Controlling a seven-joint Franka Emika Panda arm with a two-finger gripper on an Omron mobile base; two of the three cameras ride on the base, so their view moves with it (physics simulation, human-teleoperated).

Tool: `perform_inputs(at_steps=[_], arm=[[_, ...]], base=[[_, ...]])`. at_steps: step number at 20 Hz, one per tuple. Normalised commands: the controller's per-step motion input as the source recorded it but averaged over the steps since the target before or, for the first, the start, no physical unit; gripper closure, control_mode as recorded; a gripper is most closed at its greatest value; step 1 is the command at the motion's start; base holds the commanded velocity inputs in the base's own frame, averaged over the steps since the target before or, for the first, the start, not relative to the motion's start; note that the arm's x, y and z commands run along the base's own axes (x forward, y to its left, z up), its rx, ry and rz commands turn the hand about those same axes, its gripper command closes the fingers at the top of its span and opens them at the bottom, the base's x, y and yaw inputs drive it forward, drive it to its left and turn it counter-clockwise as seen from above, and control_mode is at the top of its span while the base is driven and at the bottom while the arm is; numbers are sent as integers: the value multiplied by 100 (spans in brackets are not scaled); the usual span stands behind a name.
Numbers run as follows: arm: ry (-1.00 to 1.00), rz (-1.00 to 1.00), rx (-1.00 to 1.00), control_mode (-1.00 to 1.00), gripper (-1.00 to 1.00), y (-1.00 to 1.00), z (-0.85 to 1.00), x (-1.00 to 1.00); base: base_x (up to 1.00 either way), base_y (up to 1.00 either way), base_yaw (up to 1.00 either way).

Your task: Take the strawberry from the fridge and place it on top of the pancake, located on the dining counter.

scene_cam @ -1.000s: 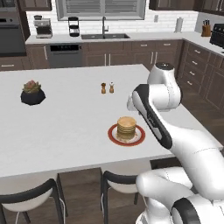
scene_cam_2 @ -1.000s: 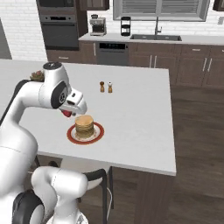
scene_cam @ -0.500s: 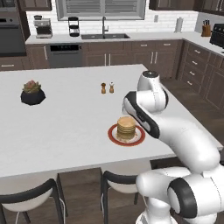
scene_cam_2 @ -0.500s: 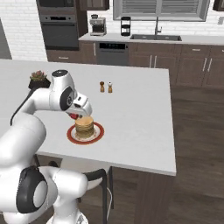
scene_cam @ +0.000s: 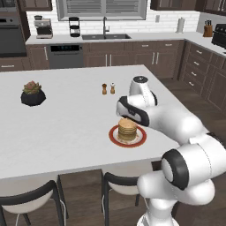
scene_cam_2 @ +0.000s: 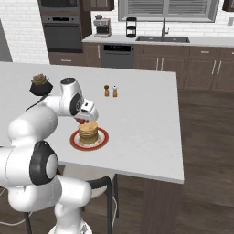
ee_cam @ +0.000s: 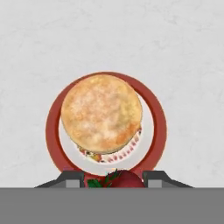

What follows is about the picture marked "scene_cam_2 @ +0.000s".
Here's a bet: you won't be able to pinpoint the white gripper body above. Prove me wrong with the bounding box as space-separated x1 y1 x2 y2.
74 105 100 122

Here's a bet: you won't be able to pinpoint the grey fridge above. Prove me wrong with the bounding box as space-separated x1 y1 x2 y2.
0 19 14 63

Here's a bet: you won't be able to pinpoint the stack of pancakes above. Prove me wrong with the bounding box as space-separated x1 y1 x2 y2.
78 121 100 145

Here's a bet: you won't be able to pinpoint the red rimmed plate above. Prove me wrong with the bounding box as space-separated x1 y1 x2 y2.
69 127 110 152

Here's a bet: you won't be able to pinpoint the brown pepper shaker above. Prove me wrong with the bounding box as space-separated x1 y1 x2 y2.
103 84 111 98

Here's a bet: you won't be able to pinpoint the potted succulent in black pot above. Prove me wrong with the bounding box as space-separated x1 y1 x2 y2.
29 73 54 97

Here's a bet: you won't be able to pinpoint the stainless dishwasher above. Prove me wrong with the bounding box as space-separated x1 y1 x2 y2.
101 44 135 69

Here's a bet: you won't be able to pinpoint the black framed stool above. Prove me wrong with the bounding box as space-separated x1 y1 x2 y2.
23 165 120 234

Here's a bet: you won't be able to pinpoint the silver coffee machine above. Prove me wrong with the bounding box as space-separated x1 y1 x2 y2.
92 14 112 38

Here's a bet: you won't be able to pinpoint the kitchen sink with tap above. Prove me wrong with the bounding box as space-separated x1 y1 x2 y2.
135 16 191 44

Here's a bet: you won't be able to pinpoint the brown base cupboards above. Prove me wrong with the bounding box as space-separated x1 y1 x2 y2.
48 42 234 93

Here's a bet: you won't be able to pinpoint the window with blinds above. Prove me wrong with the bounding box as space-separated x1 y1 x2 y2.
117 0 220 23

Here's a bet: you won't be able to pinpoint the built-in wall oven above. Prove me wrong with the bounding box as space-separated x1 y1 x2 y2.
37 0 84 53

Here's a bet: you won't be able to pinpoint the brown wall cupboard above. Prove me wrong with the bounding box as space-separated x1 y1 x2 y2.
82 0 115 12

